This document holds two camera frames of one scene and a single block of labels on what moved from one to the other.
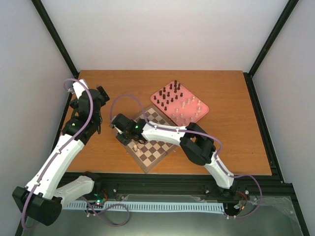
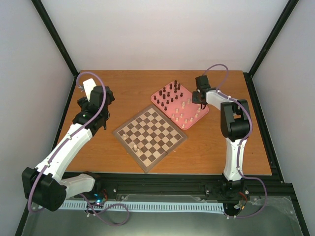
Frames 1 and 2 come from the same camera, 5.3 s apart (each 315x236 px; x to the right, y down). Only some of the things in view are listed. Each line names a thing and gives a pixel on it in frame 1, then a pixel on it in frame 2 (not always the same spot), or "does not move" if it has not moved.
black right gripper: [123, 141] to [194, 99]
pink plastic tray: [180, 105] does not move
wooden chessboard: [148, 154] does not move
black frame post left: [56, 35] does not move
